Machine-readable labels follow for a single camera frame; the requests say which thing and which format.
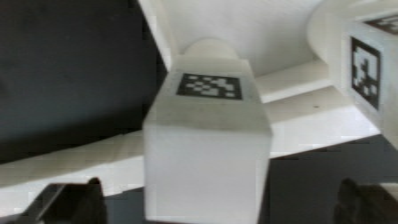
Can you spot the white chair leg with tag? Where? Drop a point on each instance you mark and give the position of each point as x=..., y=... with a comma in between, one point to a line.
x=352, y=35

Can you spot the white chair seat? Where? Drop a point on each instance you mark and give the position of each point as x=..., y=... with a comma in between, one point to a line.
x=263, y=28

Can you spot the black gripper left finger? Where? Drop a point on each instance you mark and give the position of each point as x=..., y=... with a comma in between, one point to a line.
x=68, y=204

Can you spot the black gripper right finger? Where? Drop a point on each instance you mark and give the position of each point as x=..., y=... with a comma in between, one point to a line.
x=366, y=203

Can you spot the white obstacle fence wall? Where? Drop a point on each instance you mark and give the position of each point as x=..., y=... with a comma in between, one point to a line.
x=315, y=120

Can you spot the white chair nut peg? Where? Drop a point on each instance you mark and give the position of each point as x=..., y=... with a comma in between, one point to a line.
x=206, y=140

